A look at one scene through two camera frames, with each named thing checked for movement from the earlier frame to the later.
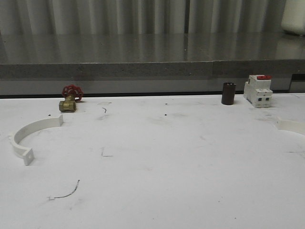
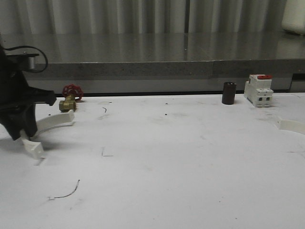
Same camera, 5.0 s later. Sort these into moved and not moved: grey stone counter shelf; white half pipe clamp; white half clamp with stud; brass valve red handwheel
Moved: white half pipe clamp
Not moved: brass valve red handwheel; white half clamp with stud; grey stone counter shelf
